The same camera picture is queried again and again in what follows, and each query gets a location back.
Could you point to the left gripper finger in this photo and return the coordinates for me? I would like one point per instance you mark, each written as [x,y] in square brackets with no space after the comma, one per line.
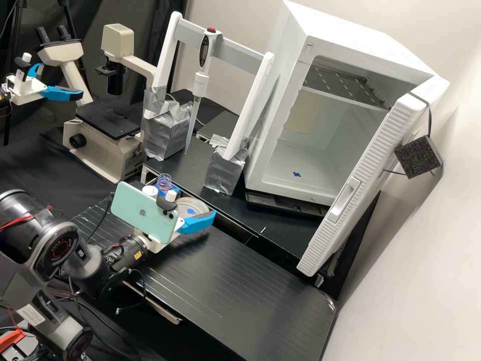
[64,93]
[34,68]

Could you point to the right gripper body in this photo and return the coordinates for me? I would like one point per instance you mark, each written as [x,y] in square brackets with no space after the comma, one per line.
[158,245]

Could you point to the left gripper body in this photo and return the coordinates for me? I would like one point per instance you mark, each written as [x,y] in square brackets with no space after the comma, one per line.
[24,88]

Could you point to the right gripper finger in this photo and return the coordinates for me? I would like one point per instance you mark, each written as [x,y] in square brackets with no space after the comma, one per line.
[197,222]

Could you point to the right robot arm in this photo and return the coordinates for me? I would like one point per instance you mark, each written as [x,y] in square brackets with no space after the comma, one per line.
[41,240]

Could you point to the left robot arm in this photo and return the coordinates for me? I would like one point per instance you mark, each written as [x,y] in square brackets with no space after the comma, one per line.
[3,98]

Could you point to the petri dish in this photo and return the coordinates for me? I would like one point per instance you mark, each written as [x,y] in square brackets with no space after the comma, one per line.
[188,207]

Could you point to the blue bottle holder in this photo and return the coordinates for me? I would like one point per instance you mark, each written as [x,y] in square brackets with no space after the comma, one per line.
[162,191]

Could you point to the small bottle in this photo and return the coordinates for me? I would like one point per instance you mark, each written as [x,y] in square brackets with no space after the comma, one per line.
[164,180]

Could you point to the white cap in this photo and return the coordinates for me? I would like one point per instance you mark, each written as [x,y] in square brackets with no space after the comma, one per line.
[150,191]

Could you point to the cream microscope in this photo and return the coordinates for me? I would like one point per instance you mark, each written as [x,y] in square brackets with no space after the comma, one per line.
[97,139]

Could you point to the black platform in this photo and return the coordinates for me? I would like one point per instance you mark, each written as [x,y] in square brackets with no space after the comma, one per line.
[233,285]
[188,165]

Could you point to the white pipette stand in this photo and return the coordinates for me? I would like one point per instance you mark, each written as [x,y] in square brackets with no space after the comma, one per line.
[244,116]

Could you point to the pipette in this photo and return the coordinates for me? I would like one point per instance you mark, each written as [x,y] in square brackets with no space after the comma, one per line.
[204,49]

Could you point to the incubator door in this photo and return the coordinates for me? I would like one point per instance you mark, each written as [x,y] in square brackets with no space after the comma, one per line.
[360,180]

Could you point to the white incubator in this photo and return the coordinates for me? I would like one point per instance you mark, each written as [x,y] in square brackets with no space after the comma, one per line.
[300,45]

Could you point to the right wrist camera phone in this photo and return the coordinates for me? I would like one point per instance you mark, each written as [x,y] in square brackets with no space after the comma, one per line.
[139,210]

